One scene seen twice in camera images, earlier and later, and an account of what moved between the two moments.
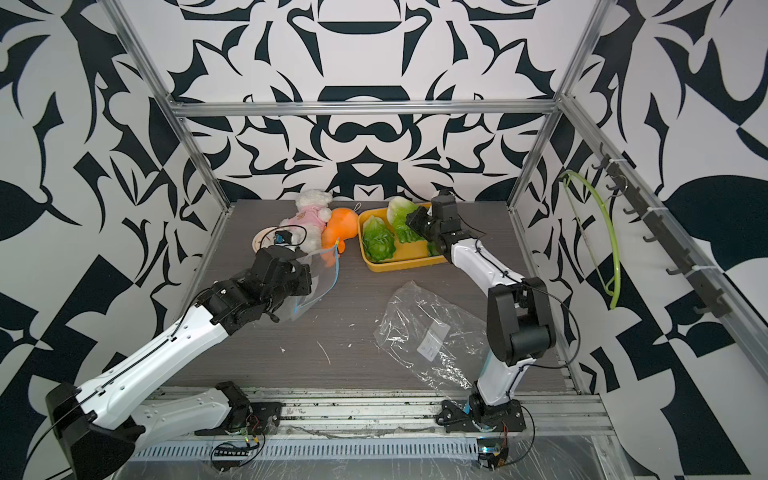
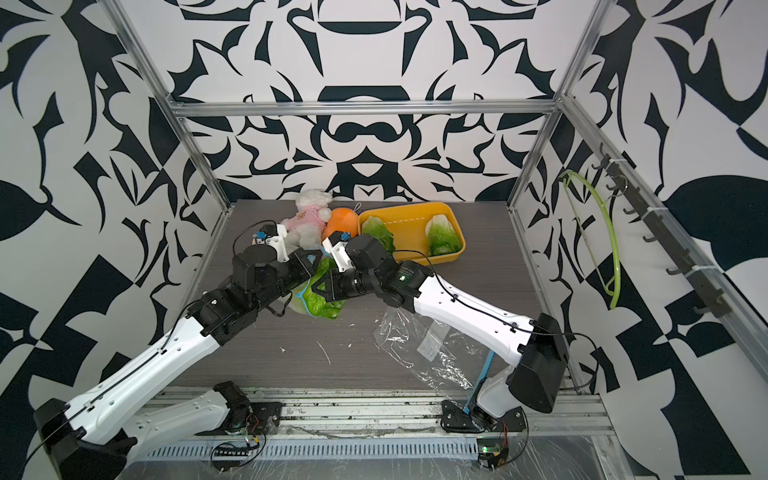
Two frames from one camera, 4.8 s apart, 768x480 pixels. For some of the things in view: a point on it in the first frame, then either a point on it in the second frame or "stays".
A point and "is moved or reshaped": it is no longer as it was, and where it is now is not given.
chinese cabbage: x=378 y=242 stays
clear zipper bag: x=433 y=336 stays
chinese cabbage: x=396 y=211 → x=315 y=302
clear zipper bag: x=326 y=269 is moved or reshaped
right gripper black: x=416 y=221 → x=333 y=289
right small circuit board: x=491 y=453 stays
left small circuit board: x=228 y=457 stays
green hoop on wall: x=610 y=289 stays
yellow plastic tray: x=407 y=255 stays
